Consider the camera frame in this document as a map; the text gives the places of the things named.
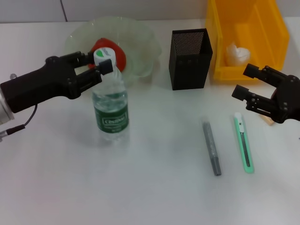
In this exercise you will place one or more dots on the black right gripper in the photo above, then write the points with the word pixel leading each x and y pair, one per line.
pixel 288 100

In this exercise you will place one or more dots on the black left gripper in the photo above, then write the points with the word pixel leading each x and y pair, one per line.
pixel 42 86

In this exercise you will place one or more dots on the beige eraser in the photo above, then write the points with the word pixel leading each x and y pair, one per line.
pixel 267 120

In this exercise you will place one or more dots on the white paper ball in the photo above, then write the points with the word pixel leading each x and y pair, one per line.
pixel 239 55

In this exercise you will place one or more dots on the clear green-label water bottle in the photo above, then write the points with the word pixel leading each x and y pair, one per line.
pixel 111 105

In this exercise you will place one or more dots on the green utility knife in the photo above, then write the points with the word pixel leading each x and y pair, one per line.
pixel 242 136

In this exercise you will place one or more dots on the green glass fruit plate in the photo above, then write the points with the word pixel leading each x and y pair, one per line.
pixel 140 42

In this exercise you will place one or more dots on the black mesh pen holder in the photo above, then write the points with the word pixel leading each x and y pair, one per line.
pixel 187 72

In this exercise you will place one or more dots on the yellow plastic bin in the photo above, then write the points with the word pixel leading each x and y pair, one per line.
pixel 234 72

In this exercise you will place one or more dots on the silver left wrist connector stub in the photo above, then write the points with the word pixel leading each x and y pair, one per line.
pixel 12 76

